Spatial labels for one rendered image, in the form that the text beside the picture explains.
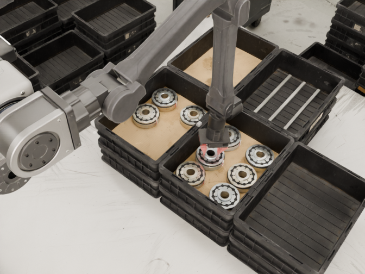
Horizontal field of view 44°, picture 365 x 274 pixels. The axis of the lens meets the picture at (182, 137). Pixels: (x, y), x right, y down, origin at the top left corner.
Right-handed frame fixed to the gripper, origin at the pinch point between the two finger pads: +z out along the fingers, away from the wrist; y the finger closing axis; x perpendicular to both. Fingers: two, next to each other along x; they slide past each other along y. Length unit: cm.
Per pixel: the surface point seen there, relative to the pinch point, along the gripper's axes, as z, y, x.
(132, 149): -4.4, 27.6, 1.0
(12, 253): 21, 68, 23
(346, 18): 25, -103, -121
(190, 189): -4.6, 9.9, 18.5
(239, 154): 3.6, -11.4, -1.5
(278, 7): 75, -97, -211
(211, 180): 4.6, 0.5, 8.9
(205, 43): -4, -6, -58
